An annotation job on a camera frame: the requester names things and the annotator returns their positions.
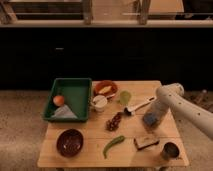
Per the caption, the green chili pepper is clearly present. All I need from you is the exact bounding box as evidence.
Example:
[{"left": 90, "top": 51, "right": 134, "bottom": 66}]
[{"left": 102, "top": 135, "right": 125, "bottom": 159}]

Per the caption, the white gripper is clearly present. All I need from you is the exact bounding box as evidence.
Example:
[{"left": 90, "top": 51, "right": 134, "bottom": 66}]
[{"left": 143, "top": 99, "right": 169, "bottom": 124}]

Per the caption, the orange bowl with food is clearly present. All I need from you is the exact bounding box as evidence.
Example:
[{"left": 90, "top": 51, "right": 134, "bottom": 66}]
[{"left": 93, "top": 80, "right": 118, "bottom": 96}]

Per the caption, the grey folded cloth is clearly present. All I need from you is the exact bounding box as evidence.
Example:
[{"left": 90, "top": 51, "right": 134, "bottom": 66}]
[{"left": 53, "top": 105, "right": 77, "bottom": 119}]

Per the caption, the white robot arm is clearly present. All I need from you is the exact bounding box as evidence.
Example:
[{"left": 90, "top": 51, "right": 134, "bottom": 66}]
[{"left": 142, "top": 83, "right": 213, "bottom": 140}]

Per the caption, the red apple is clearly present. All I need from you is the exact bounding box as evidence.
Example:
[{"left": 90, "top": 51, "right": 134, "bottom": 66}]
[{"left": 53, "top": 95, "right": 65, "bottom": 107}]

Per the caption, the white handled brush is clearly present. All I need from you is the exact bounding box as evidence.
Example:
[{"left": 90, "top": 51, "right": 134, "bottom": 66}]
[{"left": 124, "top": 97, "right": 155, "bottom": 115}]

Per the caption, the white plastic cup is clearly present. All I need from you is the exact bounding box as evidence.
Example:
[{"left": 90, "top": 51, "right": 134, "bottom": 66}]
[{"left": 91, "top": 95, "right": 108, "bottom": 112}]

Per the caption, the metal cup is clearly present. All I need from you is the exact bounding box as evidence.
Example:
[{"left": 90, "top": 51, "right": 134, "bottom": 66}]
[{"left": 161, "top": 142, "right": 180, "bottom": 160}]

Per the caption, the green plastic tray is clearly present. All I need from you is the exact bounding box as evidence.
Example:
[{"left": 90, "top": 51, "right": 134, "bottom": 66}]
[{"left": 43, "top": 78, "right": 92, "bottom": 122}]

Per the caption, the dark brown bowl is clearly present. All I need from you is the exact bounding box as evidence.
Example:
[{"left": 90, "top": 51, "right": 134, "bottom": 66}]
[{"left": 56, "top": 129, "right": 84, "bottom": 158}]

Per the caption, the wooden table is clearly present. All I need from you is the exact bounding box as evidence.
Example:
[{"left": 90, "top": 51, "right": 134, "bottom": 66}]
[{"left": 37, "top": 80, "right": 190, "bottom": 171}]

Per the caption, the light green plastic cup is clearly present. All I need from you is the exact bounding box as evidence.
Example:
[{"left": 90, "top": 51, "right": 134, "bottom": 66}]
[{"left": 118, "top": 91, "right": 131, "bottom": 106}]

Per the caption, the dark grape bunch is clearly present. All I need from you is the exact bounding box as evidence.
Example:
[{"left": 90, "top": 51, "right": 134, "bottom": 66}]
[{"left": 106, "top": 112, "right": 122, "bottom": 131}]

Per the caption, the blue sponge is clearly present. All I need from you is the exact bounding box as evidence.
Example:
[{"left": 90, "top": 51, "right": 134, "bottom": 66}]
[{"left": 143, "top": 113, "right": 157, "bottom": 126}]

